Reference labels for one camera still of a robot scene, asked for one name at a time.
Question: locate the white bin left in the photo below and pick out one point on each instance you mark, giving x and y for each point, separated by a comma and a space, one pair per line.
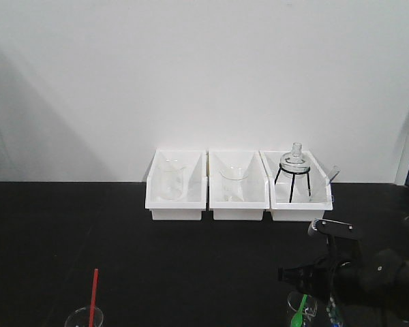
194, 199

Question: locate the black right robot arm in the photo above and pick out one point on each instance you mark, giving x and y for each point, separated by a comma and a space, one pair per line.
382, 284

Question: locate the glass beaker in middle bin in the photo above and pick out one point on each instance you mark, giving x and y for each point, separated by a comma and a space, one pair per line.
232, 183

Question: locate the glass flask on tripod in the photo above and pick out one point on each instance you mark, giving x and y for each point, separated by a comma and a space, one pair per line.
295, 161

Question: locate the black wire tripod stand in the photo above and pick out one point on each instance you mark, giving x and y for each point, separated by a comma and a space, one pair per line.
291, 184

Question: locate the white bin middle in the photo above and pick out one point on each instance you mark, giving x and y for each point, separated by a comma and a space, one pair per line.
255, 186

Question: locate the small glass beaker right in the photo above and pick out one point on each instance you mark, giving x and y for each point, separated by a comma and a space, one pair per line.
306, 304

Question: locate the white bin right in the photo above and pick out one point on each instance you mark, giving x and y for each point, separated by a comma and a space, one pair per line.
302, 208

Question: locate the glass beaker in left bin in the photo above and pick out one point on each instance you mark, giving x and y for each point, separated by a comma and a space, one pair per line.
171, 179

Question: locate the small glass beaker left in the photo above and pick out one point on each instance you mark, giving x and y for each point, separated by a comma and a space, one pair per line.
80, 317

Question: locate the green plastic spoon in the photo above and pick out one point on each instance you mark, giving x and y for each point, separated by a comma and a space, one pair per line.
297, 318

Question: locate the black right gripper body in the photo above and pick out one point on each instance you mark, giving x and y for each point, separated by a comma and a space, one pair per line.
332, 273

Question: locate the glass test tube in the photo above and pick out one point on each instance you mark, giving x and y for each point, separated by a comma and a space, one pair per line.
331, 175

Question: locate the white bin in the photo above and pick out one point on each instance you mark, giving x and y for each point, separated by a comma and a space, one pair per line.
302, 208
194, 199
255, 186

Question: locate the red plastic spoon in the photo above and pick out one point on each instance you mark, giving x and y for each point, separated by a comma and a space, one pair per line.
93, 297

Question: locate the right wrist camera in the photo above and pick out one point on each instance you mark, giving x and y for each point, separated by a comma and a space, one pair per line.
327, 227

